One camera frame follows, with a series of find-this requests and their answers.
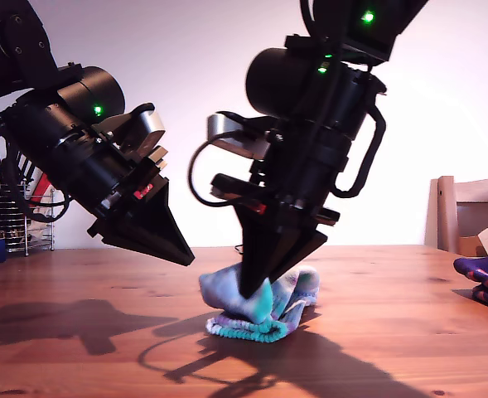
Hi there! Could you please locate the wooden chair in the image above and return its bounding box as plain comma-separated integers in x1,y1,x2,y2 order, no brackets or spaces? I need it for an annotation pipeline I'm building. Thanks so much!
424,176,488,259

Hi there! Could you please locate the thin black cable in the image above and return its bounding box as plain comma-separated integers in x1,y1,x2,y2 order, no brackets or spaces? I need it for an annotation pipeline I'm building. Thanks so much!
187,134,244,206

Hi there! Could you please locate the red chopstick packet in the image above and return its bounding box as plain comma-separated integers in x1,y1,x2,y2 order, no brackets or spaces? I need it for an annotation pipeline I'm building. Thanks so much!
27,172,55,208

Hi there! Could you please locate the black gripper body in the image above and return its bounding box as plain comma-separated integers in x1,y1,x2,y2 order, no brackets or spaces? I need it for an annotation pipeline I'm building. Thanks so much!
211,124,341,228
52,126,171,245

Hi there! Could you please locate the grey camera box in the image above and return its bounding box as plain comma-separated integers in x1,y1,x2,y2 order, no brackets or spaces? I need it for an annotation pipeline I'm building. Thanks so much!
96,103,167,158
207,110,284,161

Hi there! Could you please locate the pastel tie-dye sock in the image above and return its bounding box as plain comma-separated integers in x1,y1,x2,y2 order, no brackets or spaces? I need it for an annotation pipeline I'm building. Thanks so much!
197,264,322,343

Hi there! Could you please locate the black braided cable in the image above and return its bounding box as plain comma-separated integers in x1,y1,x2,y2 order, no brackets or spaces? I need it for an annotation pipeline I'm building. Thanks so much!
332,105,388,198
17,182,73,223

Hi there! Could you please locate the chrome wire utensil holder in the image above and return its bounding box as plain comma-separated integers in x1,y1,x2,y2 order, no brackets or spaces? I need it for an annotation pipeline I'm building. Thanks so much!
0,182,56,258

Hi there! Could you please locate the brown cardboard box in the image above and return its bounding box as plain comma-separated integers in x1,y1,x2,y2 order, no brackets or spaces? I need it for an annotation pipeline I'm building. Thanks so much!
457,235,487,258

